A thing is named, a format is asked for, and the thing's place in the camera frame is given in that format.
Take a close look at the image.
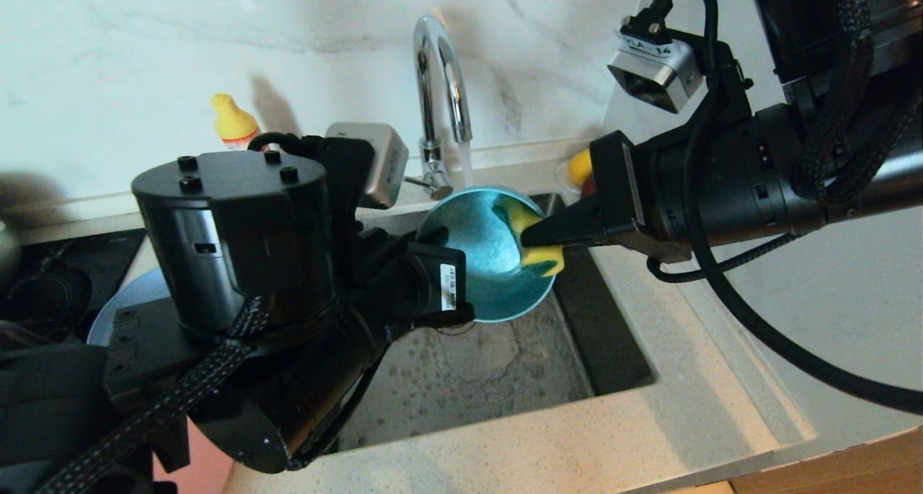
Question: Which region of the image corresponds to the yellow green sponge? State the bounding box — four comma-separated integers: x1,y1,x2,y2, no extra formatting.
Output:
494,197,565,277

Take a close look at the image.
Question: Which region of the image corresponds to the teal bowl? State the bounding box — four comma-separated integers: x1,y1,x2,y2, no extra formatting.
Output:
417,186,556,324

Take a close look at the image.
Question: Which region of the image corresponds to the chrome gooseneck faucet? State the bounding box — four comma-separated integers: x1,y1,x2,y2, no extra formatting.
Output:
404,16,474,199

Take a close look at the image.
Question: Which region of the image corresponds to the yellow-capped detergent bottle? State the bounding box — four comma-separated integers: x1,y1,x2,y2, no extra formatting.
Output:
211,94,262,151

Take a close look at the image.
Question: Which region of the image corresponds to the blue-grey plate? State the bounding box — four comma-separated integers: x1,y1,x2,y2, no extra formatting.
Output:
88,267,174,347

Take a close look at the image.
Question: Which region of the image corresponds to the stainless steel sink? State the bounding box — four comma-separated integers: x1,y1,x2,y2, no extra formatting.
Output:
317,193,658,455

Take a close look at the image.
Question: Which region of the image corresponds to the yellow pear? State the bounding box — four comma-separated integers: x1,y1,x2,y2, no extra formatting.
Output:
568,148,593,188

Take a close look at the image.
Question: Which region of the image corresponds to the pink plate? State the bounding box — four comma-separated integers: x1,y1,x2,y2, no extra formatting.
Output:
151,418,235,494

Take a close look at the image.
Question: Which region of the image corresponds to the black glass cooktop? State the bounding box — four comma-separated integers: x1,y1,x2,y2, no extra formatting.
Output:
0,229,147,336

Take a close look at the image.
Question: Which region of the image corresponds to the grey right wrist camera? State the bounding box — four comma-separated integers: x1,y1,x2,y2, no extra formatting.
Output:
608,14,704,114

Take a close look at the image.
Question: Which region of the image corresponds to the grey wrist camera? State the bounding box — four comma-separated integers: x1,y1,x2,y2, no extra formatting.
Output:
608,14,704,114
326,123,410,210

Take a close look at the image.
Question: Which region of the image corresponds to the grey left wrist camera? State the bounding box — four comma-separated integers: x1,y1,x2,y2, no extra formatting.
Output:
326,123,410,210

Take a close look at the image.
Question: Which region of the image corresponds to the thin black cable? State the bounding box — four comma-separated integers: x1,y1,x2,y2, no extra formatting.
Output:
647,231,801,284

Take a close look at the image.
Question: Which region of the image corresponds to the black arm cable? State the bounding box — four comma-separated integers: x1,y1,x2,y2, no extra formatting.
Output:
620,0,923,417
247,132,304,156

